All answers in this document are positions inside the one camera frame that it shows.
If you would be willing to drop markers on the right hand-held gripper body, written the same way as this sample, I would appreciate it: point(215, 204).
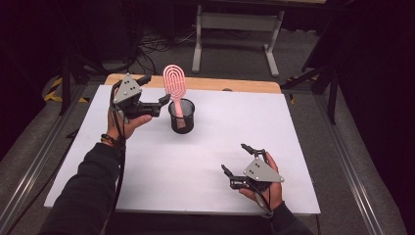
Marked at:
point(261, 171)

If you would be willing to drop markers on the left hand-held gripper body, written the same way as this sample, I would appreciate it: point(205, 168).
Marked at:
point(128, 91)

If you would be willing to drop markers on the pink hairbrush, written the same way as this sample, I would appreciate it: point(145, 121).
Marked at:
point(175, 81)

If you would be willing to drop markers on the black mesh cup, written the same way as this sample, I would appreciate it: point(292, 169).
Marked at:
point(187, 125)

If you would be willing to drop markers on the person's right hand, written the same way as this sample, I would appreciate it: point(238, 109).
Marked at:
point(275, 194)

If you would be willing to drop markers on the person's left hand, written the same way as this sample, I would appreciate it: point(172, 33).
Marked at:
point(130, 127)

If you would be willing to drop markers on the white board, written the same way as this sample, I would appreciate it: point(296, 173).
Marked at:
point(182, 163)

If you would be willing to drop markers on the black metal stand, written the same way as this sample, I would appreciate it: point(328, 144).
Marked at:
point(66, 84)
point(332, 98)

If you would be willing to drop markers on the wooden table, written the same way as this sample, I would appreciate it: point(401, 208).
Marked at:
point(228, 84)

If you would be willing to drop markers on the yellow black hazard tape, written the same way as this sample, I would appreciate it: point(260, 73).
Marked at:
point(54, 91)
point(292, 98)

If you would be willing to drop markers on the aluminium rail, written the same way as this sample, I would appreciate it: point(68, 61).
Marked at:
point(36, 163)
point(350, 169)

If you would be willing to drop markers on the grey metal desk frame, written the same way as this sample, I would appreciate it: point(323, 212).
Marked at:
point(238, 21)

